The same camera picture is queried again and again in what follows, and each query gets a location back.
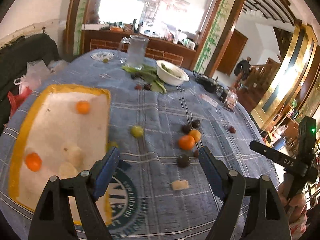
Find blue plaid tablecloth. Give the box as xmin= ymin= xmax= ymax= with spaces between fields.
xmin=0 ymin=49 xmax=282 ymax=240

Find small pale chunk front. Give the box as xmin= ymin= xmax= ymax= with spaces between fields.
xmin=171 ymin=180 xmax=189 ymax=191

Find dark passion fruit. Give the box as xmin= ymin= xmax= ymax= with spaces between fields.
xmin=191 ymin=119 xmax=201 ymax=128
xmin=176 ymin=154 xmax=190 ymax=168
xmin=181 ymin=124 xmax=192 ymax=134

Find red date on cloth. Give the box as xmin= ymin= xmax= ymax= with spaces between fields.
xmin=228 ymin=126 xmax=236 ymax=133

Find white bowl with greens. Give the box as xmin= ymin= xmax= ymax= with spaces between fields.
xmin=156 ymin=60 xmax=189 ymax=86

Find person's right hand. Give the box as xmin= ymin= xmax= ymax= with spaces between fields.
xmin=278 ymin=173 xmax=306 ymax=224

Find small orange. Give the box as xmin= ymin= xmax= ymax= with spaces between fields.
xmin=188 ymin=129 xmax=201 ymax=143

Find black sofa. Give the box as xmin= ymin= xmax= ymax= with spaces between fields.
xmin=0 ymin=34 xmax=60 ymax=131

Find clear snack jar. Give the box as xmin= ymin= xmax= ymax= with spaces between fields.
xmin=224 ymin=90 xmax=238 ymax=111

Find dark passion fruit front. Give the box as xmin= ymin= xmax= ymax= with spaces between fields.
xmin=176 ymin=154 xmax=190 ymax=168

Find brown wooden door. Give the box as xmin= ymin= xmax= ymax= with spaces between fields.
xmin=217 ymin=29 xmax=248 ymax=76

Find large orange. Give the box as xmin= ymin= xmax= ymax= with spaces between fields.
xmin=75 ymin=101 xmax=91 ymax=115

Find plastic bags on sofa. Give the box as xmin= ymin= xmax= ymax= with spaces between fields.
xmin=7 ymin=60 xmax=69 ymax=118

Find wooden staircase railing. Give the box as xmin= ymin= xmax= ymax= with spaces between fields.
xmin=239 ymin=63 xmax=281 ymax=105

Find dark plum under leaf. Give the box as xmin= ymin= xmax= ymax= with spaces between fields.
xmin=131 ymin=74 xmax=140 ymax=79

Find white paper card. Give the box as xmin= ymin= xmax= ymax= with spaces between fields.
xmin=200 ymin=94 xmax=218 ymax=107

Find small red date by greens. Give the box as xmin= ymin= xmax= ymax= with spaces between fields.
xmin=135 ymin=85 xmax=143 ymax=90

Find black charger with cables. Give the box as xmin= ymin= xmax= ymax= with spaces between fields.
xmin=193 ymin=71 xmax=225 ymax=93

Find dark jacket on newel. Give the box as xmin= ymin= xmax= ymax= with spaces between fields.
xmin=234 ymin=57 xmax=251 ymax=81

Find dark plum by greens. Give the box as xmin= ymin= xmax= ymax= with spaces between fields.
xmin=144 ymin=83 xmax=152 ymax=90

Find yellow-rimmed white foam tray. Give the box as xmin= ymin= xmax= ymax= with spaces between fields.
xmin=8 ymin=84 xmax=111 ymax=212

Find green leafy vegetable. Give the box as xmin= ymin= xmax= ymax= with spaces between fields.
xmin=122 ymin=64 xmax=167 ymax=94

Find dark passion fruit back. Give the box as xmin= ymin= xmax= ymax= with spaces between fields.
xmin=191 ymin=119 xmax=201 ymax=128

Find pale apple chunk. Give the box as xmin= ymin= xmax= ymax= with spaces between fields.
xmin=58 ymin=161 xmax=78 ymax=179
xmin=62 ymin=145 xmax=84 ymax=168

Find wooden sideboard counter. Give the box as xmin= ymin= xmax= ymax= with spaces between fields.
xmin=82 ymin=27 xmax=196 ymax=70

